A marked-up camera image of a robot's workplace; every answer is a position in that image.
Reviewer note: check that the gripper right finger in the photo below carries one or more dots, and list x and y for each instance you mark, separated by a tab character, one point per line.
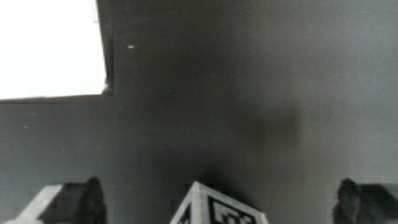
367	203

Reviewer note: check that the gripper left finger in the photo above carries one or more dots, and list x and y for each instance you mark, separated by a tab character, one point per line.
67	204

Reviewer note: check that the white leg cube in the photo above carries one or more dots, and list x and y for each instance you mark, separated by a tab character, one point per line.
211	208

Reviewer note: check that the white sheet with markers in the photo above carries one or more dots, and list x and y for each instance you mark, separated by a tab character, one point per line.
53	55

